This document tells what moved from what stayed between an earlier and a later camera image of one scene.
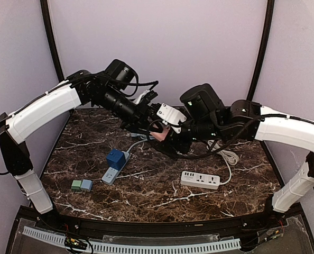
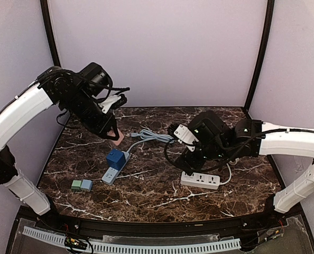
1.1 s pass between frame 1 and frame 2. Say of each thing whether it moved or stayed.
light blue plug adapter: stayed
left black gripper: moved
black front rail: stayed
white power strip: stayed
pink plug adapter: moved
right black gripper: moved
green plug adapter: stayed
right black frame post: stayed
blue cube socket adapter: stayed
